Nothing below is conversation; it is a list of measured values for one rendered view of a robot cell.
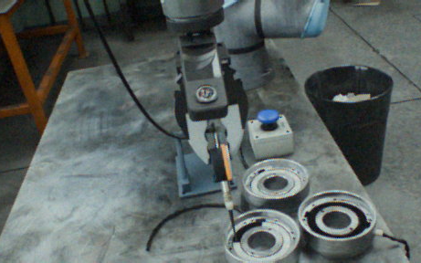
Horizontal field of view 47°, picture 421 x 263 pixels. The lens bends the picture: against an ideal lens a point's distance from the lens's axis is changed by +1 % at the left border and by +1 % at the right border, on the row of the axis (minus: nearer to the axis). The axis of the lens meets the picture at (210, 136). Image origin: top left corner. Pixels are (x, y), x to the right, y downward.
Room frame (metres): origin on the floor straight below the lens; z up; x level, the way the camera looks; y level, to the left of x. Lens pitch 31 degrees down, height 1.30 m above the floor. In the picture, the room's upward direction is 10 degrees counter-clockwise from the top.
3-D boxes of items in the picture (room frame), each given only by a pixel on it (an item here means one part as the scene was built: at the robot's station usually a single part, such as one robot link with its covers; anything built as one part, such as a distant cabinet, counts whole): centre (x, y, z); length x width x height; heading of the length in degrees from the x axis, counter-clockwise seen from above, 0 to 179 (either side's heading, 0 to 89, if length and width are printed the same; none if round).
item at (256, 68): (1.10, -0.11, 0.85); 0.15 x 0.15 x 0.10
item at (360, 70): (1.70, -0.57, 0.21); 0.34 x 0.34 x 0.43
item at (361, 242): (0.51, -0.15, 0.82); 0.10 x 0.10 x 0.04
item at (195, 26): (0.59, -0.01, 1.07); 0.09 x 0.08 x 0.12; 2
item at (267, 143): (0.77, -0.11, 0.82); 0.08 x 0.07 x 0.05; 0
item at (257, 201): (0.61, -0.09, 0.82); 0.10 x 0.10 x 0.04
